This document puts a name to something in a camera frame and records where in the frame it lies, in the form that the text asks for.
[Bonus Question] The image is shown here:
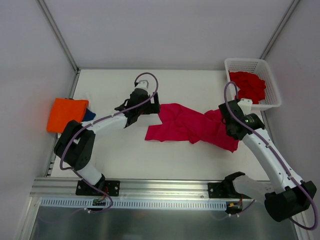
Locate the magenta t shirt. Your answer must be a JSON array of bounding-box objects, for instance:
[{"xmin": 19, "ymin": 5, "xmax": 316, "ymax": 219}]
[{"xmin": 144, "ymin": 103, "xmax": 239, "ymax": 153}]

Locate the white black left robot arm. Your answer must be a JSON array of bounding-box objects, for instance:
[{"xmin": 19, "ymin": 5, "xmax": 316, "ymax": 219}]
[{"xmin": 54, "ymin": 87, "xmax": 160, "ymax": 195}]

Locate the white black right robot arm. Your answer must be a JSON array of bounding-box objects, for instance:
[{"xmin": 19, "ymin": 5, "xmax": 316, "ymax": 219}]
[{"xmin": 218, "ymin": 100, "xmax": 319, "ymax": 225}]

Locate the red t shirt in basket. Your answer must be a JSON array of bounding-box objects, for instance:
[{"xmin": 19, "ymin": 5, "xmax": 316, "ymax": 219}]
[{"xmin": 229, "ymin": 71, "xmax": 266, "ymax": 104}]

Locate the folded blue t shirt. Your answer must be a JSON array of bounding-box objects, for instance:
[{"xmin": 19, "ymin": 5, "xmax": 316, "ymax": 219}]
[{"xmin": 81, "ymin": 108, "xmax": 96, "ymax": 122}]

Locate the white plastic basket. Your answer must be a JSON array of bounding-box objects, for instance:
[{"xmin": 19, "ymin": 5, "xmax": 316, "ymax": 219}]
[{"xmin": 224, "ymin": 58, "xmax": 282, "ymax": 111}]

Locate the folded orange t shirt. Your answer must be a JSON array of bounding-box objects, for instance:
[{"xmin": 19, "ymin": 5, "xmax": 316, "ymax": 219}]
[{"xmin": 46, "ymin": 98, "xmax": 89, "ymax": 134}]

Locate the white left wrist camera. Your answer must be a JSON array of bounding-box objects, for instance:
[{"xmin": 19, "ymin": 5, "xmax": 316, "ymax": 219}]
[{"xmin": 134, "ymin": 80, "xmax": 149, "ymax": 91}]

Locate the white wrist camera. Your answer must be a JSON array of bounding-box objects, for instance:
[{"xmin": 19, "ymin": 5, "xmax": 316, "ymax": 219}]
[
  {"xmin": 134, "ymin": 80, "xmax": 149, "ymax": 91},
  {"xmin": 237, "ymin": 98, "xmax": 253, "ymax": 115}
]

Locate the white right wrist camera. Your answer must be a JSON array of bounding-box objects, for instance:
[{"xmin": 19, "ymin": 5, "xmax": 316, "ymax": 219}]
[{"xmin": 237, "ymin": 98, "xmax": 253, "ymax": 115}]

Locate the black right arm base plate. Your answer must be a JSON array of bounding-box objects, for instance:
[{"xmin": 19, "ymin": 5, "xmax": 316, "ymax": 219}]
[{"xmin": 207, "ymin": 181, "xmax": 238, "ymax": 199}]

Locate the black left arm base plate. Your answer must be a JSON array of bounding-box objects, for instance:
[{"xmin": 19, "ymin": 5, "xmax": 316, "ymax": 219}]
[{"xmin": 75, "ymin": 180, "xmax": 121, "ymax": 197}]

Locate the white slotted cable duct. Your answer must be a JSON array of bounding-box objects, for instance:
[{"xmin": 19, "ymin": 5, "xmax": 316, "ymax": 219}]
[{"xmin": 39, "ymin": 197, "xmax": 227, "ymax": 211}]

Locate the aluminium mounting rail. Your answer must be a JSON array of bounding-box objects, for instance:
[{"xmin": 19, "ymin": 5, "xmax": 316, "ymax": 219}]
[{"xmin": 30, "ymin": 177, "xmax": 210, "ymax": 200}]

